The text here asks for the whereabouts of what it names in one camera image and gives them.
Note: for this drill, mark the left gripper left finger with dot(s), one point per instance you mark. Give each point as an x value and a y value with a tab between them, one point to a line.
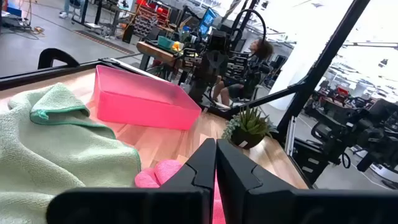
186	199

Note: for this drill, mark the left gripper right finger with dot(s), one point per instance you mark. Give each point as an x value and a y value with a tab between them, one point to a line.
248	199

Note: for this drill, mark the pink microfiber towel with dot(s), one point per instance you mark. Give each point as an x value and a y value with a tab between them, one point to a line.
161	174

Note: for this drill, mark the pink plastic bin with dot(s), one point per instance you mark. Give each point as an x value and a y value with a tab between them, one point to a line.
140	105

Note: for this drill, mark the green microfiber towel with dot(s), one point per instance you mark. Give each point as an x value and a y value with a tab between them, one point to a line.
46	149

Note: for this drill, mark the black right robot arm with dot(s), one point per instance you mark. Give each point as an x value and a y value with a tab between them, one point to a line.
211	68

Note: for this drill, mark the potted succulent plant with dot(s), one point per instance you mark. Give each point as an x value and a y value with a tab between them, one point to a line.
248	127

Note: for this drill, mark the wooden workbench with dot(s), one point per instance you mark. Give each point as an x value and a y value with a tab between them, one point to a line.
155	53

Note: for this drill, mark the person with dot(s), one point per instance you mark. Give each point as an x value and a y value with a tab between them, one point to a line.
261	49
66	7

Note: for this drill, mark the teal storage tub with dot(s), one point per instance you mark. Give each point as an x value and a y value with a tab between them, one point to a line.
164	42

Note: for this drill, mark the blue-lit computer monitor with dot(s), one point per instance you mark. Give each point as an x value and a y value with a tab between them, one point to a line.
206	20

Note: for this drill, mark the red parts bin rack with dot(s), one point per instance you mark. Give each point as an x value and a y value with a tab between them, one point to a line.
149	17

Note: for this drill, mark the black aluminium table frame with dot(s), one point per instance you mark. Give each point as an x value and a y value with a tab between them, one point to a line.
323	62

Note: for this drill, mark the black arched frame bracket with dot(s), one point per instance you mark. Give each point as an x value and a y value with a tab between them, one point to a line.
46	56

